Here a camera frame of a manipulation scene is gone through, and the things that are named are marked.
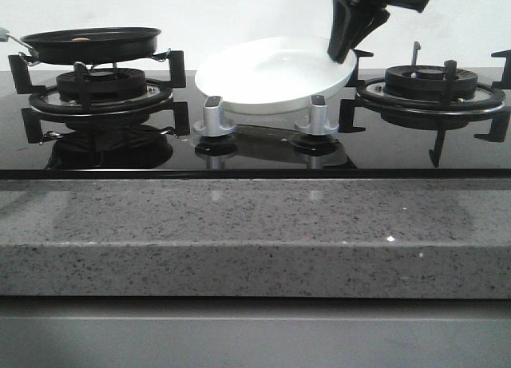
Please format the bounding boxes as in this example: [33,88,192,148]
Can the black glass cooktop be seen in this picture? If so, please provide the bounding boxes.
[1,72,510,180]

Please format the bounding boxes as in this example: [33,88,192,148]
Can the right black pan support grate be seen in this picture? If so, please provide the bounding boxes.
[339,42,510,167]

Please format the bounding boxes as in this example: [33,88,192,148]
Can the silver stove knob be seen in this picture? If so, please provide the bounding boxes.
[295,94,339,137]
[193,96,236,137]

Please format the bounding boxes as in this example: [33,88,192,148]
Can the black pan support grate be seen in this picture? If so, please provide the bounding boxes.
[339,42,510,167]
[9,49,190,144]

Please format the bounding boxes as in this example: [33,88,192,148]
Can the left silver stove knob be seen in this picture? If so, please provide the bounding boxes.
[193,96,236,137]

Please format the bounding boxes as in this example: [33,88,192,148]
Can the left black gas burner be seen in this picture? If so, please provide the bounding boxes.
[56,68,147,103]

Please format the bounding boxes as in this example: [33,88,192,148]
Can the black gas burner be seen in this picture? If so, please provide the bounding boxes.
[383,65,478,101]
[56,68,147,103]

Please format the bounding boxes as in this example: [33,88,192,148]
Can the white plate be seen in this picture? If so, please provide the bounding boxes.
[195,37,357,115]

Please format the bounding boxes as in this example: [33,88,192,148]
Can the right black gas burner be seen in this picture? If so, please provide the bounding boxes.
[383,65,478,101]

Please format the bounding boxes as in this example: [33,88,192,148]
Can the right silver stove knob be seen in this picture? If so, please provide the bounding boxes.
[295,94,339,137]

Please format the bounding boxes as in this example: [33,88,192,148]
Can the left black pan support grate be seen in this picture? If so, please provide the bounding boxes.
[9,49,190,144]

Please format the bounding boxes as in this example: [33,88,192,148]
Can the wire pan support ring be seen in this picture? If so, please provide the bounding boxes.
[18,48,172,72]

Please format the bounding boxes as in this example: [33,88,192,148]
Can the black frying pan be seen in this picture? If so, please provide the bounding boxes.
[17,27,161,65]

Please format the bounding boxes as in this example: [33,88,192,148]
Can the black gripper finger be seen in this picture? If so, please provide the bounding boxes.
[327,0,370,63]
[347,8,390,49]

